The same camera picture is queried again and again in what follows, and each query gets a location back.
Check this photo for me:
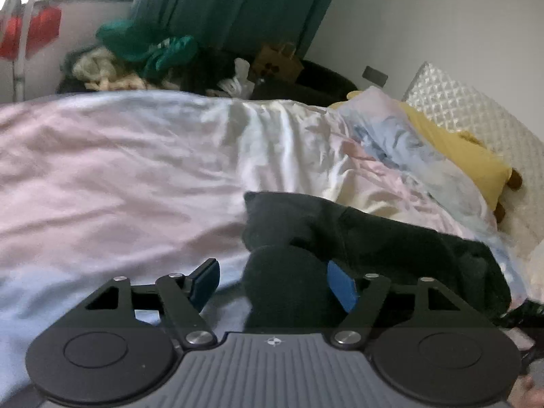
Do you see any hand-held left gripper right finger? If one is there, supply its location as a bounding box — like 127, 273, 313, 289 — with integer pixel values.
326, 259, 462, 352

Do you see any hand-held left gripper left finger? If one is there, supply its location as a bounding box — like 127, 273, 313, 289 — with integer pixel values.
85, 258, 222, 350

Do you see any dark grey-green garment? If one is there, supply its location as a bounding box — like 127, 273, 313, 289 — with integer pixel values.
241, 191, 512, 334

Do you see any green clothes pile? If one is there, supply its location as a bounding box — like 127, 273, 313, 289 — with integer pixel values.
96, 19, 199, 82

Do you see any pastel floral duvet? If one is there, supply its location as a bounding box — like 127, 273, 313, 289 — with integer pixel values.
0, 87, 532, 396

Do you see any yellow pillow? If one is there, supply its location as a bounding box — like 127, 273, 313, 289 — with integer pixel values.
330, 89, 524, 224

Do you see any black fabric basket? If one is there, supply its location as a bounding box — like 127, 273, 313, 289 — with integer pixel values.
251, 59, 360, 107

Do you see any white plastic bag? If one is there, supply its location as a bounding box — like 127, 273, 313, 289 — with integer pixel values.
207, 57, 256, 99

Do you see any white quilted headboard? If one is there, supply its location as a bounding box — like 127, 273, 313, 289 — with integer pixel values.
401, 62, 544, 245

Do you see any brown paper bag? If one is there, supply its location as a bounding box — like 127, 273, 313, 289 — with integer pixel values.
249, 42, 305, 84

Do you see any cream fluffy garment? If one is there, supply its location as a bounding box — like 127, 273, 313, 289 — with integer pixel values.
71, 47, 150, 92

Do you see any green curtain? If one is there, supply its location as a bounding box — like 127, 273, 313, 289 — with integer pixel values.
131, 0, 350, 65

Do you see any red cloth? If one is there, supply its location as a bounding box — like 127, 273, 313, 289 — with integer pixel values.
0, 6, 63, 61

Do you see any white drying rack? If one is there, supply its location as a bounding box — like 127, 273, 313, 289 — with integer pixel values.
0, 0, 40, 103

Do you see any grey wall socket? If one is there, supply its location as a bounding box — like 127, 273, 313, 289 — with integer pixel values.
362, 65, 389, 87

